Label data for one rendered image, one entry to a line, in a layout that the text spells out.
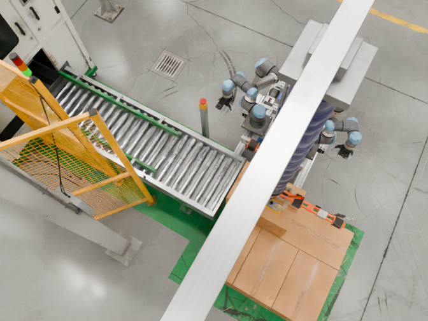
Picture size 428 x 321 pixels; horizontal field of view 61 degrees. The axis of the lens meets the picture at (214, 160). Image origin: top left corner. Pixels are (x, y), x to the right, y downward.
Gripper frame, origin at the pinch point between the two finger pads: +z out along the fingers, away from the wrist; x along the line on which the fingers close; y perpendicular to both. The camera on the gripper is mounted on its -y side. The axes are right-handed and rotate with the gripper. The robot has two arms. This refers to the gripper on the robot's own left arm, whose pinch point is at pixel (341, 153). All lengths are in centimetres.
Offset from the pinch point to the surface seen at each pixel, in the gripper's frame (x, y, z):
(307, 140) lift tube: -28, 46, -83
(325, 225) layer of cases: 27, 25, 98
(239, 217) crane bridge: -37, 114, -153
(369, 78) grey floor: 12, -199, 152
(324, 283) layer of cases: 46, 76, 98
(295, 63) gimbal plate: -47, 45, -135
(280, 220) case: -16, 52, 58
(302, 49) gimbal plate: -47, 38, -135
